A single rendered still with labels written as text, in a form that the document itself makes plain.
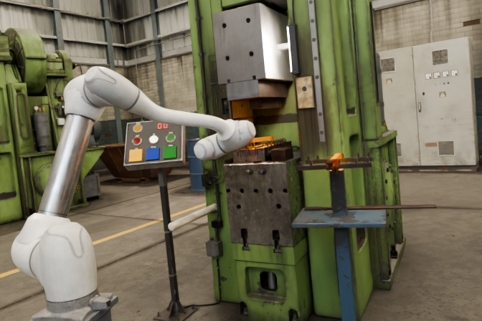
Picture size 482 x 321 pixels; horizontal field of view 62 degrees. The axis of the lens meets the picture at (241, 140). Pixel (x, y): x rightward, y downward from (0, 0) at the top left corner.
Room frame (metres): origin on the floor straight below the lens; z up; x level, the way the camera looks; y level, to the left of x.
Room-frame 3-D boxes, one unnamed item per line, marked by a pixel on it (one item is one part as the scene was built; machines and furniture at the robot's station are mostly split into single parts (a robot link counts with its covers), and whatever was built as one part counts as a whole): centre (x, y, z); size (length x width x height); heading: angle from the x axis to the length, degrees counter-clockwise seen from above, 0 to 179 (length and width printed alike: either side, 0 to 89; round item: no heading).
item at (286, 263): (2.40, -0.19, 0.23); 0.55 x 0.37 x 0.47; 152
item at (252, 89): (2.42, -0.13, 1.32); 0.42 x 0.20 x 0.10; 152
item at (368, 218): (1.85, -0.43, 0.67); 0.40 x 0.30 x 0.02; 71
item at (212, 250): (2.51, 0.23, 0.36); 0.09 x 0.07 x 0.12; 62
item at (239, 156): (2.42, -0.13, 0.96); 0.42 x 0.20 x 0.09; 152
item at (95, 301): (1.27, 0.57, 0.63); 0.22 x 0.18 x 0.06; 75
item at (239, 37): (2.40, -0.17, 1.56); 0.42 x 0.39 x 0.40; 152
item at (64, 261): (1.28, 0.59, 0.77); 0.18 x 0.16 x 0.22; 50
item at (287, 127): (2.68, -0.32, 1.37); 0.41 x 0.10 x 0.91; 62
